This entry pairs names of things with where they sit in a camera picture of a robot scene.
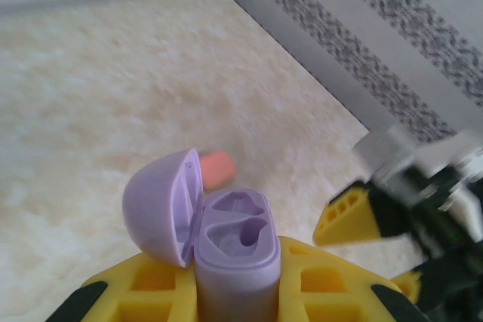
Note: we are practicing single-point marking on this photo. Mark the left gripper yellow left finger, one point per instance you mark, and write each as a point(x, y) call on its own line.
point(151, 292)

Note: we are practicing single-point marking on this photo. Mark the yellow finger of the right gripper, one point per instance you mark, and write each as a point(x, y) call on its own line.
point(409, 286)
point(351, 220)

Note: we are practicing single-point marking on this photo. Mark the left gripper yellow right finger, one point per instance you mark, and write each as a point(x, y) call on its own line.
point(320, 292)

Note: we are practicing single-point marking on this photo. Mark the purple earbud charging case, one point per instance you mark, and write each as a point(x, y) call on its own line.
point(234, 284)

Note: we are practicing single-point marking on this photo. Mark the salmon earbud charging case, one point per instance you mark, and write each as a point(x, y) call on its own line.
point(220, 169)

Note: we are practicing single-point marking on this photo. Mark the aluminium side rail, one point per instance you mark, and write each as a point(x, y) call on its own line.
point(313, 54)

